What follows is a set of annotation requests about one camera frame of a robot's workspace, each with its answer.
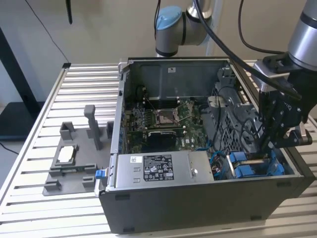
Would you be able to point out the hard disk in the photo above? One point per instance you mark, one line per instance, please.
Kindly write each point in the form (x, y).
(241, 171)

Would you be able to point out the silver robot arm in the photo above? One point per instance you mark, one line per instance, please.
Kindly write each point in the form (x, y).
(171, 37)

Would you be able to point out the grey metal disk bay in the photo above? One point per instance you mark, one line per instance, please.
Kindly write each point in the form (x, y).
(231, 168)

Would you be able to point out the black RAM slot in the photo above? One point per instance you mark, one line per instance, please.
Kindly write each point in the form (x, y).
(182, 131)
(163, 129)
(163, 125)

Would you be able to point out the grey perforated drive cage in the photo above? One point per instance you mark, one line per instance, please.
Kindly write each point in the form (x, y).
(227, 119)

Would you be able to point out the green motherboard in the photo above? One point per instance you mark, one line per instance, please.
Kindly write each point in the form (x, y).
(195, 134)

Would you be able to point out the thin metal locking lever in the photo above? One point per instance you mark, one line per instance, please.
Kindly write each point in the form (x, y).
(151, 104)
(185, 104)

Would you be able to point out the CPU socket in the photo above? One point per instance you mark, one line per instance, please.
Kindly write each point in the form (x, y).
(165, 117)

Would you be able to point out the black graphics card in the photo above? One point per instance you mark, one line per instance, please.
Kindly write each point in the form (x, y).
(161, 140)

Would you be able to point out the black PC case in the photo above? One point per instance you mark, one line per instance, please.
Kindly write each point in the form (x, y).
(188, 210)

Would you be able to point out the silver power supply unit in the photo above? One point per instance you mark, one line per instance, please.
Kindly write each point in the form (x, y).
(128, 173)

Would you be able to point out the blue case latch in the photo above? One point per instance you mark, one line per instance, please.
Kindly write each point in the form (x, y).
(98, 174)

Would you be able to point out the grey parts rack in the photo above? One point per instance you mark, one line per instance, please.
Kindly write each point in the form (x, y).
(74, 181)

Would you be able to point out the black table corner cap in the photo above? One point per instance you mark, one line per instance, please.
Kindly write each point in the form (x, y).
(66, 65)

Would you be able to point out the silver CPU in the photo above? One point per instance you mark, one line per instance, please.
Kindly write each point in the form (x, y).
(65, 153)

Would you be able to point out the black hanging rod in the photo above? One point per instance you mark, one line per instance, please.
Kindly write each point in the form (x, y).
(68, 12)

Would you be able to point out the black monitor stand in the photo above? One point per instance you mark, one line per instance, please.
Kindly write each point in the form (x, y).
(15, 121)

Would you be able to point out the black side camera mount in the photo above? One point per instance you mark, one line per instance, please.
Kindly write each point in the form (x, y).
(294, 140)

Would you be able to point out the silver wrist bracket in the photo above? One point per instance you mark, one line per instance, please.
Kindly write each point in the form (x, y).
(260, 67)

